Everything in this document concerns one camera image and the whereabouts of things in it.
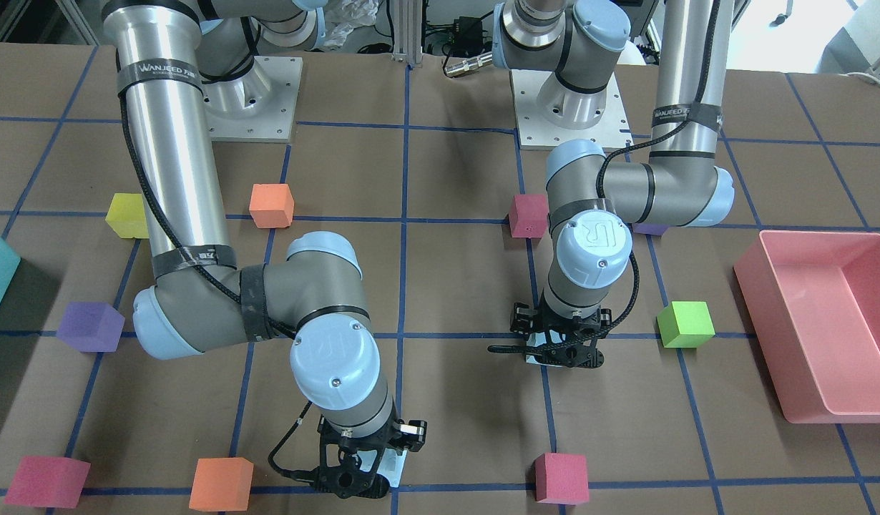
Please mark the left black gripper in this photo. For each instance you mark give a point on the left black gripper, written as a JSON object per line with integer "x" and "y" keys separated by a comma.
{"x": 520, "y": 319}

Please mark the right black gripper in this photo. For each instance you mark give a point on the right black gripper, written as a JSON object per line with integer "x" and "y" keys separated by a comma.
{"x": 413, "y": 433}

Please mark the light blue block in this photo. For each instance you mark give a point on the light blue block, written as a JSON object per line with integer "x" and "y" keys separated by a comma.
{"x": 392, "y": 465}
{"x": 537, "y": 351}

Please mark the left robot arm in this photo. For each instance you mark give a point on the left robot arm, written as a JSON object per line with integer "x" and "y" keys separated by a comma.
{"x": 596, "y": 197}

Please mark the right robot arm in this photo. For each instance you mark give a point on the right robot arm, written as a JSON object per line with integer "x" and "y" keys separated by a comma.
{"x": 201, "y": 299}

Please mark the green block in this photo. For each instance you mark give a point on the green block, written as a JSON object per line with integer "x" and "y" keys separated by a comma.
{"x": 685, "y": 324}

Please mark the orange block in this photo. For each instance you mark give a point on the orange block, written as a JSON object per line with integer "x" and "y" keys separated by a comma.
{"x": 272, "y": 206}
{"x": 221, "y": 484}

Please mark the purple block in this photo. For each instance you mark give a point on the purple block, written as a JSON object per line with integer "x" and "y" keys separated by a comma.
{"x": 653, "y": 230}
{"x": 91, "y": 327}

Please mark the dark pink block near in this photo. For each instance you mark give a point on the dark pink block near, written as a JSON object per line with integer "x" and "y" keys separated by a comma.
{"x": 528, "y": 216}

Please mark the pink plastic bin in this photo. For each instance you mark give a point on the pink plastic bin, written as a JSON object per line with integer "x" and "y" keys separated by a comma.
{"x": 814, "y": 301}

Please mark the yellow block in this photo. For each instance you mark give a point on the yellow block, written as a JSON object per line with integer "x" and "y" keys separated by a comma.
{"x": 126, "y": 216}

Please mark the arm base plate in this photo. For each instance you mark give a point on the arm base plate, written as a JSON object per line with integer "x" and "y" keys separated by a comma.
{"x": 548, "y": 114}
{"x": 258, "y": 106}

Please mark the aluminium frame post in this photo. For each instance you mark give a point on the aluminium frame post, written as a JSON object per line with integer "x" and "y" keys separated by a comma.
{"x": 407, "y": 30}

